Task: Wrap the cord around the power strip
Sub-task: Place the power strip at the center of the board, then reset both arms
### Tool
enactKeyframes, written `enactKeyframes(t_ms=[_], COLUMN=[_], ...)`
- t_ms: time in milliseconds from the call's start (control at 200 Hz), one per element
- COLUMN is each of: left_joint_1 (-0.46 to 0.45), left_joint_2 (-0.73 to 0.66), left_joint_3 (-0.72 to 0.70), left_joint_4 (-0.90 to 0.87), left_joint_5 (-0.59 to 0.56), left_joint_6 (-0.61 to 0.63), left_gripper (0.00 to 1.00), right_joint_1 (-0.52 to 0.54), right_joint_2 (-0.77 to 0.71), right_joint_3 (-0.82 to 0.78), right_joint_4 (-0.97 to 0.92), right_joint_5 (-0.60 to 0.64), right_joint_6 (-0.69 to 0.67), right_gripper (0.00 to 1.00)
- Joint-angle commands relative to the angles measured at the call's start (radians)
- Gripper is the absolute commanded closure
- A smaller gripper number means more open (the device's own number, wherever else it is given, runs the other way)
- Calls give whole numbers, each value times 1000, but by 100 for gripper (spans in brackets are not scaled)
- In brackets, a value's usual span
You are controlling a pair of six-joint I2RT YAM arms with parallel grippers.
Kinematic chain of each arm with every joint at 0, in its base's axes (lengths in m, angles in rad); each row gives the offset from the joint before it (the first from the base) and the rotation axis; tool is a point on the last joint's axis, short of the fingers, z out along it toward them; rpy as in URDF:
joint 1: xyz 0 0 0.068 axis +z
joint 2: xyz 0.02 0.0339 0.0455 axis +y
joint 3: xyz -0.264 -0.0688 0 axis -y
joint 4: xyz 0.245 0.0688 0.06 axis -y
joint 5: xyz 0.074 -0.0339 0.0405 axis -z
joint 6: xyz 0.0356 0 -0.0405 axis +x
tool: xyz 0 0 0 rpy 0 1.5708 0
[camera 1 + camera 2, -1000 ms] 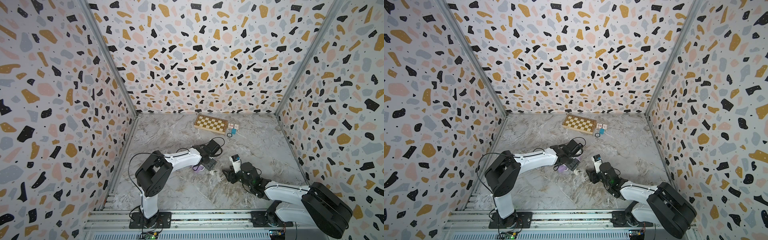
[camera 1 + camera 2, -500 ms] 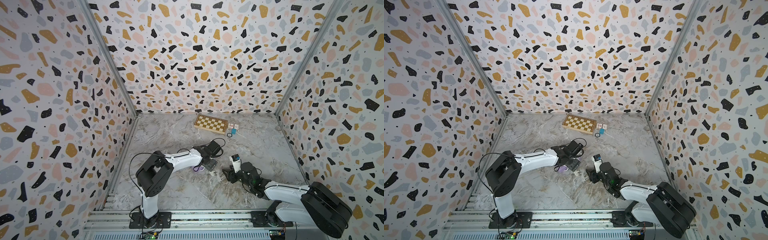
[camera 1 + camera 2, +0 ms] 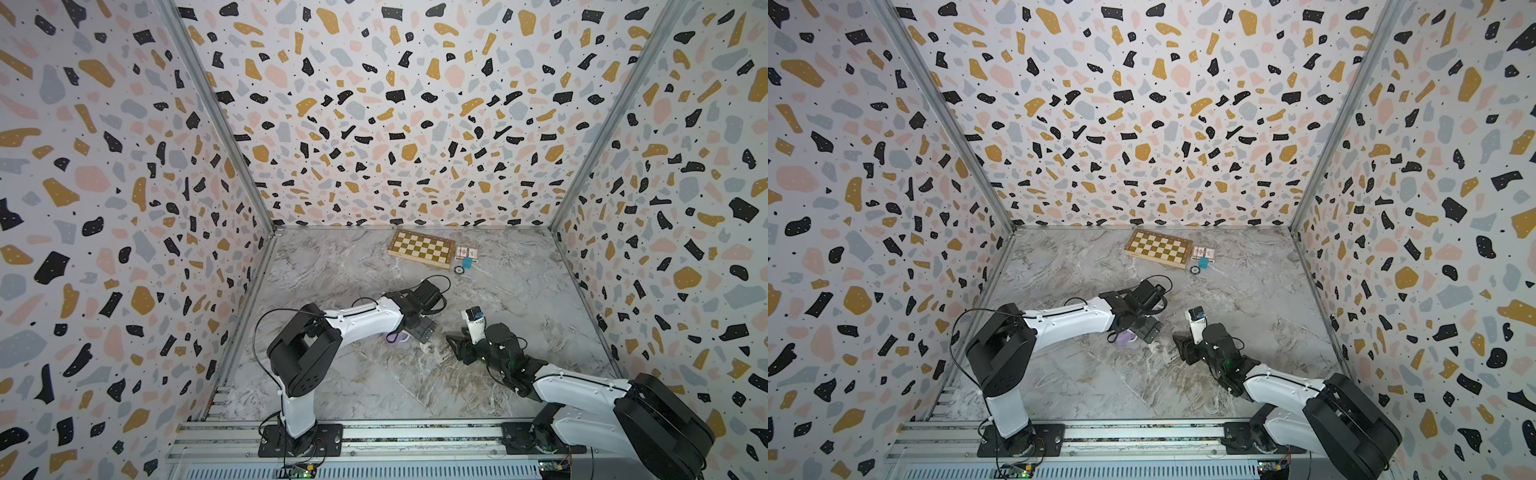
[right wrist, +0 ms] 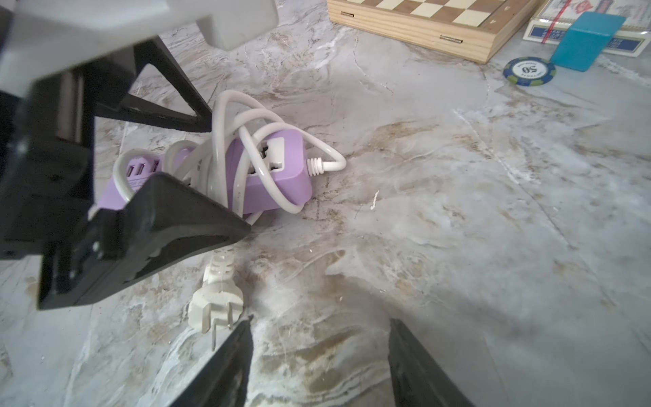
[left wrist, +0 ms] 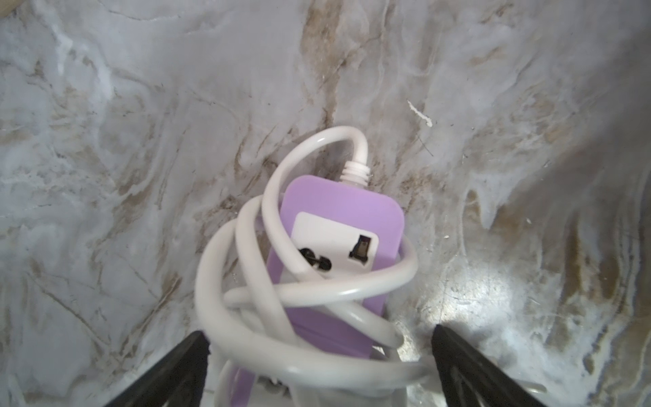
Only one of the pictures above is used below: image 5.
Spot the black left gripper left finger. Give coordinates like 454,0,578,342
106,331,210,407

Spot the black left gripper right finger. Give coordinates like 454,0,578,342
432,325,544,407

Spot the white power cord with plug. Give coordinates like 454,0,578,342
194,125,548,407

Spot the purple power strip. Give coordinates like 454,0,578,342
228,175,406,407

